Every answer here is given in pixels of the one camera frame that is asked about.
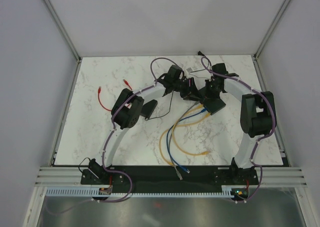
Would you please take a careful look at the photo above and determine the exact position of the aluminium frame rail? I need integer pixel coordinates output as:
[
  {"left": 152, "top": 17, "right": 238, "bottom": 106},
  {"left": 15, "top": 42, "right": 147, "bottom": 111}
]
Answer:
[{"left": 35, "top": 166, "right": 307, "bottom": 188}]

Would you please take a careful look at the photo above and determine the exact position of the right aluminium corner post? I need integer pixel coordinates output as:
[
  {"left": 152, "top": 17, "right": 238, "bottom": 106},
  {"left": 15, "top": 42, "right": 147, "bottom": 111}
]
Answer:
[{"left": 252, "top": 0, "right": 292, "bottom": 61}]

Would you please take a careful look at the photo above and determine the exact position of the short yellow ethernet cable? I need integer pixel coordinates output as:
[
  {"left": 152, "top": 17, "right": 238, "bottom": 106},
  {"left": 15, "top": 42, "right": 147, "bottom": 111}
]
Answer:
[{"left": 171, "top": 105, "right": 210, "bottom": 156}]

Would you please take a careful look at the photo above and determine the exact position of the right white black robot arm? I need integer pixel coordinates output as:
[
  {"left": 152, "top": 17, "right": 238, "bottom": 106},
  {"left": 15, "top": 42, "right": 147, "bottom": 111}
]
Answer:
[{"left": 208, "top": 63, "right": 277, "bottom": 184}]

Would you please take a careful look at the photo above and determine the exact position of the blue ethernet cable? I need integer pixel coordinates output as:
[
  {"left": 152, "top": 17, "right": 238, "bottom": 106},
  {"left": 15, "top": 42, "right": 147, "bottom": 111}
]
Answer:
[{"left": 166, "top": 107, "right": 191, "bottom": 173}]

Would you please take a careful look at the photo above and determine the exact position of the white slotted cable duct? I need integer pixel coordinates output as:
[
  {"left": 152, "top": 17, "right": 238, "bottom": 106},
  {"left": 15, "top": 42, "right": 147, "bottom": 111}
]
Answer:
[{"left": 45, "top": 187, "right": 234, "bottom": 198}]

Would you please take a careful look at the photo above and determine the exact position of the black power adapter brick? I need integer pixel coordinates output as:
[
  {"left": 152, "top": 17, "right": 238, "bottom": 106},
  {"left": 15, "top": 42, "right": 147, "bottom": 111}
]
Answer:
[{"left": 140, "top": 99, "right": 158, "bottom": 120}]

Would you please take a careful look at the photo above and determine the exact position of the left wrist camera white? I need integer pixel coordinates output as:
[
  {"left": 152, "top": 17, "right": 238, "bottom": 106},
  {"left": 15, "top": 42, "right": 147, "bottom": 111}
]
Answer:
[{"left": 184, "top": 67, "right": 193, "bottom": 78}]

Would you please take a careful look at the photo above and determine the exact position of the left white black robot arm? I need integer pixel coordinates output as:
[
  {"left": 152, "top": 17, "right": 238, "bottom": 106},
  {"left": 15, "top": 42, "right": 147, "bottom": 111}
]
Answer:
[{"left": 80, "top": 64, "right": 204, "bottom": 185}]

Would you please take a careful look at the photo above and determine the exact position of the red ethernet cable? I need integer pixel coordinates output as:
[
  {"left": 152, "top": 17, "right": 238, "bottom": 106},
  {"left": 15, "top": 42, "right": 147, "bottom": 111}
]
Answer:
[{"left": 96, "top": 78, "right": 132, "bottom": 112}]

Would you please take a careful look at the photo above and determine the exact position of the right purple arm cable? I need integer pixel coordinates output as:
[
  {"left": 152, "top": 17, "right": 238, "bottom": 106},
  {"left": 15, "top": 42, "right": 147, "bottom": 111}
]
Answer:
[{"left": 201, "top": 56, "right": 277, "bottom": 205}]

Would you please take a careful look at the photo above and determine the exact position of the aluminium corner post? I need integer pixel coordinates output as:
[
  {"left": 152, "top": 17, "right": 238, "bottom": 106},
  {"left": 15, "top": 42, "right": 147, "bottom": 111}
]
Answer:
[
  {"left": 252, "top": 0, "right": 292, "bottom": 61},
  {"left": 34, "top": 0, "right": 83, "bottom": 62}
]

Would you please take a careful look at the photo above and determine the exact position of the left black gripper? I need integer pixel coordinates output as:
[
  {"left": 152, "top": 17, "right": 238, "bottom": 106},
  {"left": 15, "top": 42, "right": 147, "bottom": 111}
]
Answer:
[{"left": 172, "top": 78, "right": 202, "bottom": 102}]

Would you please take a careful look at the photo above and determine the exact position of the thin black power cord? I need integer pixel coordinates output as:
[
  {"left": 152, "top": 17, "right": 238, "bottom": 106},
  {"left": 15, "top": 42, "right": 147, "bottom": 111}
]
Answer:
[{"left": 144, "top": 50, "right": 213, "bottom": 122}]

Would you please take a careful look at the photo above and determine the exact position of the left aluminium corner post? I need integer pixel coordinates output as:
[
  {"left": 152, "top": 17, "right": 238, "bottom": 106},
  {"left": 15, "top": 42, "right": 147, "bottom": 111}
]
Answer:
[{"left": 34, "top": 0, "right": 83, "bottom": 62}]

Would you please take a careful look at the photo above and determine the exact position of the long yellow ethernet cable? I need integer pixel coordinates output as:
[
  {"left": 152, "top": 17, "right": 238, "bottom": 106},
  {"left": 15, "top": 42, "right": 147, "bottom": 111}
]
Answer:
[{"left": 159, "top": 113, "right": 211, "bottom": 167}]

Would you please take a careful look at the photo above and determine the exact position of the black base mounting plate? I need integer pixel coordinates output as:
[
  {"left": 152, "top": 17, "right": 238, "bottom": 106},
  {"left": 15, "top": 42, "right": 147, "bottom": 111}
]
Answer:
[{"left": 80, "top": 164, "right": 259, "bottom": 194}]

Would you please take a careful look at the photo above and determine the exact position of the black network switch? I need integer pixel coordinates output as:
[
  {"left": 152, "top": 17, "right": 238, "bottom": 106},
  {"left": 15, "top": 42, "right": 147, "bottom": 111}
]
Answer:
[{"left": 199, "top": 87, "right": 226, "bottom": 115}]

